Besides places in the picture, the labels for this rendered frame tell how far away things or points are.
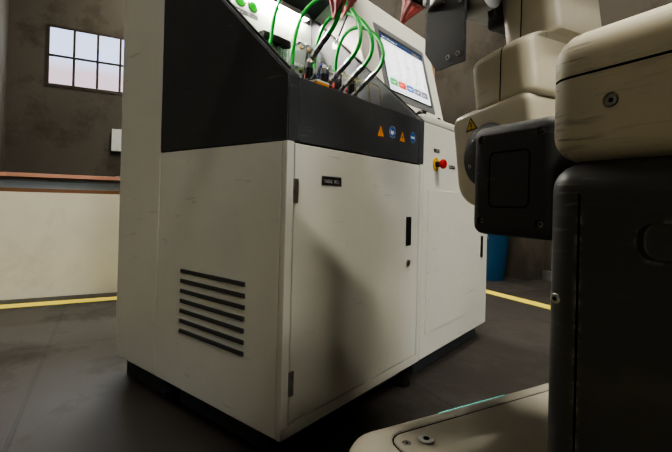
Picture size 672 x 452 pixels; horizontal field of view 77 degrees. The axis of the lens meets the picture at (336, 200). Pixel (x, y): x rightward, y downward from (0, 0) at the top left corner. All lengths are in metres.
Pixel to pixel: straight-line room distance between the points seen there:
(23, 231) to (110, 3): 6.31
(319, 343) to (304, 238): 0.29
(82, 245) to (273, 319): 2.29
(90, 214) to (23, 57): 5.79
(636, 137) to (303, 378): 0.94
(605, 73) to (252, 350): 0.97
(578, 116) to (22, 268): 3.13
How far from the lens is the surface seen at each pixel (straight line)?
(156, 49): 1.60
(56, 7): 8.98
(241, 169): 1.14
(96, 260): 3.23
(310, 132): 1.09
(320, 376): 1.21
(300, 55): 1.92
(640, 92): 0.42
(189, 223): 1.33
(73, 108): 8.53
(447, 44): 0.81
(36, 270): 3.26
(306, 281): 1.09
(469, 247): 2.02
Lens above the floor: 0.64
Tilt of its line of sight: level
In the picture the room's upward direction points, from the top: 1 degrees clockwise
